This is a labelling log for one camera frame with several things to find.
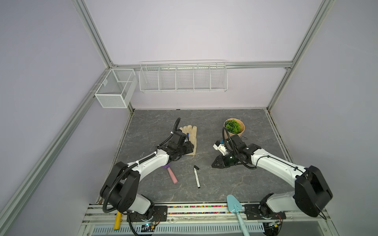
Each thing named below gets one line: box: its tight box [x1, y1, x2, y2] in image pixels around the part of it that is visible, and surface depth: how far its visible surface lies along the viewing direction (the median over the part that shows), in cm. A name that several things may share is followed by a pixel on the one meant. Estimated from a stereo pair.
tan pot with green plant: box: [223, 118, 246, 140], surface depth 98 cm
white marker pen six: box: [193, 167, 201, 189], surface depth 86 cm
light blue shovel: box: [226, 194, 251, 236], surface depth 75 cm
